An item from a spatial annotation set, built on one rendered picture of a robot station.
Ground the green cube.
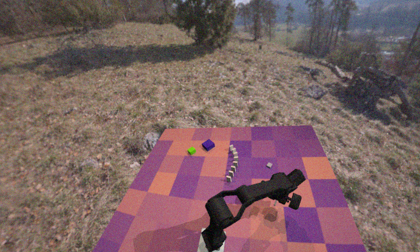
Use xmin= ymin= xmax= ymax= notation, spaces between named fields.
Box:
xmin=187 ymin=147 xmax=196 ymax=155

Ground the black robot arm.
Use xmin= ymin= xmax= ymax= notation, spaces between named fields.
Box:
xmin=201 ymin=169 xmax=306 ymax=252

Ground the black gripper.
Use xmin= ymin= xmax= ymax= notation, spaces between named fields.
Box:
xmin=275 ymin=193 xmax=302 ymax=210

